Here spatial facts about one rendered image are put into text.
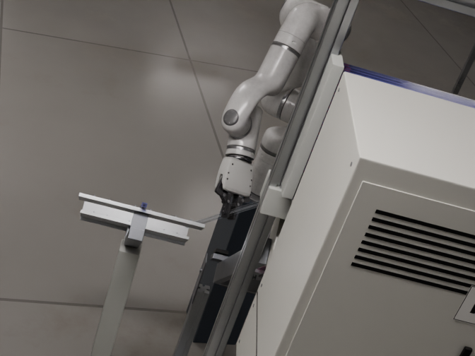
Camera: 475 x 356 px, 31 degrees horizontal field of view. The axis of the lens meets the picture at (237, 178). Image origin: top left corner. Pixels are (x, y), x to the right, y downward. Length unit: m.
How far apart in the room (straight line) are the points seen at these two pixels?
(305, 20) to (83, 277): 1.61
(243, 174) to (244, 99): 0.22
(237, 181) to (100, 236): 1.52
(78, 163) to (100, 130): 0.37
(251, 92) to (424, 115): 0.90
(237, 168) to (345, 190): 1.07
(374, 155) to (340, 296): 0.27
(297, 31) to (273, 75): 0.14
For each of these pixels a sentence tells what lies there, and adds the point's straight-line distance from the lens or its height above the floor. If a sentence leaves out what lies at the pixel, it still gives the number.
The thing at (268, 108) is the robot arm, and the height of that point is 1.05.
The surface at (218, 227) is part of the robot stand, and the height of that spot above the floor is 0.47.
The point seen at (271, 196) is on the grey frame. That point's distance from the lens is 1.85.
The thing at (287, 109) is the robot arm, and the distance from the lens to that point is 2.91.
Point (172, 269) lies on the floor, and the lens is 3.77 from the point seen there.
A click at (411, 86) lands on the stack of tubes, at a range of 1.84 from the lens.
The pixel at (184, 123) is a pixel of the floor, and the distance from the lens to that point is 4.87.
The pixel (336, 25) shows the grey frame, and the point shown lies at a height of 1.77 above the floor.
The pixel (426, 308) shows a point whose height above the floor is 1.47.
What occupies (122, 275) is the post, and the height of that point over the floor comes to 0.73.
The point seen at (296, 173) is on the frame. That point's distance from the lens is 1.78.
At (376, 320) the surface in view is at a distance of 1.54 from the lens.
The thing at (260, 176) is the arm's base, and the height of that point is 0.79.
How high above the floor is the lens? 2.32
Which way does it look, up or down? 31 degrees down
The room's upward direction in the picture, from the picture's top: 19 degrees clockwise
